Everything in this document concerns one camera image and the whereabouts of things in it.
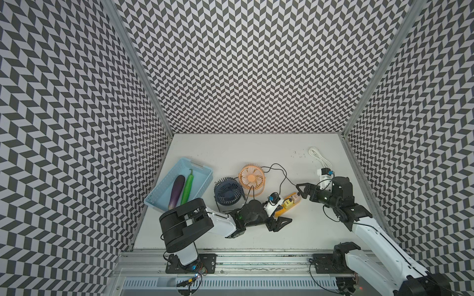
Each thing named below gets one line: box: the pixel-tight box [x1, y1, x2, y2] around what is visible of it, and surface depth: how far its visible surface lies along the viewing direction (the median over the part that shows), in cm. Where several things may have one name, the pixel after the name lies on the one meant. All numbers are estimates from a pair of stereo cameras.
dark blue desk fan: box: [213, 176, 243, 206], surface depth 86 cm
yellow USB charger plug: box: [282, 199, 294, 209], surface depth 84 cm
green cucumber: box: [180, 168, 195, 206], surface depth 94 cm
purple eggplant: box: [167, 174, 186, 211], surface depth 93 cm
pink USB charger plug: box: [291, 194, 302, 204], surface depth 86 cm
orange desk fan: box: [238, 162, 266, 198], surface depth 92 cm
